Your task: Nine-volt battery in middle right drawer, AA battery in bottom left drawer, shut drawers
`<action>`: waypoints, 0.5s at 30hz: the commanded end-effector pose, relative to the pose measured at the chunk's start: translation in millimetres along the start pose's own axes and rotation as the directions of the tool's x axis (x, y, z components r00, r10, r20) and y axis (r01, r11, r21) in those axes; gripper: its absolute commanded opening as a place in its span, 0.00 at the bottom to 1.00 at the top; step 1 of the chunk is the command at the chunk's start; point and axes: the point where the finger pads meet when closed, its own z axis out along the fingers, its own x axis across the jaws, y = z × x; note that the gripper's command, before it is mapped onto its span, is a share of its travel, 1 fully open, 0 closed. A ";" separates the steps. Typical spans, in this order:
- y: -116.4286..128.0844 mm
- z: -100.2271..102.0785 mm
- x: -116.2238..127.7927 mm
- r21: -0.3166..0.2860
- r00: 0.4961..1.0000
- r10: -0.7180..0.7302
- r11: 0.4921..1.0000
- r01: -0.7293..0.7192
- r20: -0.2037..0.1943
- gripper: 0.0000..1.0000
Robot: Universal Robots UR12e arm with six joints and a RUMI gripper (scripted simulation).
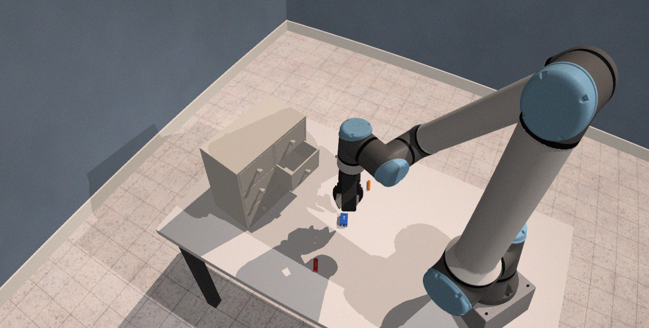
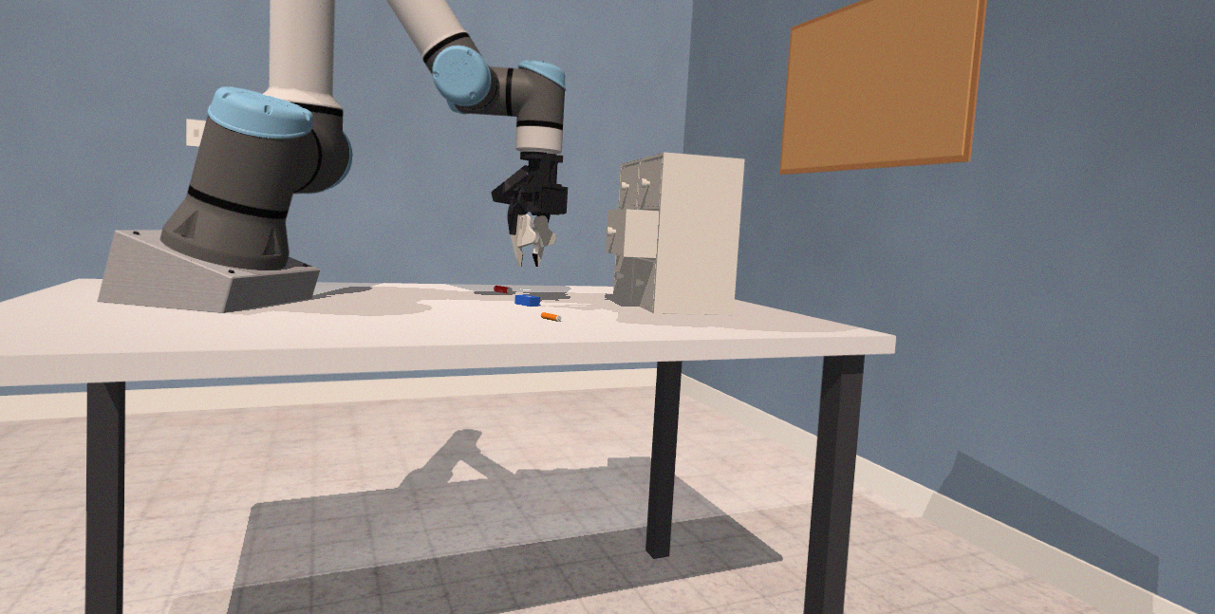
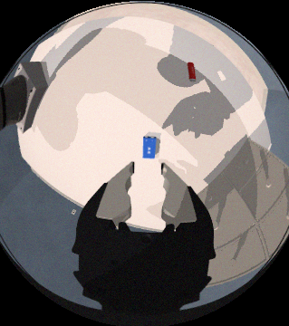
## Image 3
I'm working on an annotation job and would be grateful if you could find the blue nine-volt battery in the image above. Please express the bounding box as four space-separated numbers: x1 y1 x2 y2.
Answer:
143 136 156 158

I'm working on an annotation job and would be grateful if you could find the red aa battery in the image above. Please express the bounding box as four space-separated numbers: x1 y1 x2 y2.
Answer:
188 62 196 82

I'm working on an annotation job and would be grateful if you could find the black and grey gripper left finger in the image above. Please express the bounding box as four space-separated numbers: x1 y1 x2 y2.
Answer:
72 161 135 254

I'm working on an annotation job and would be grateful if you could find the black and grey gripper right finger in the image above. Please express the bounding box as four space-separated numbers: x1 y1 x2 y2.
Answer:
161 162 216 260

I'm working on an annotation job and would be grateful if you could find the beige chest of drawers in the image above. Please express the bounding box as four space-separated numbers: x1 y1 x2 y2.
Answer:
197 139 289 288

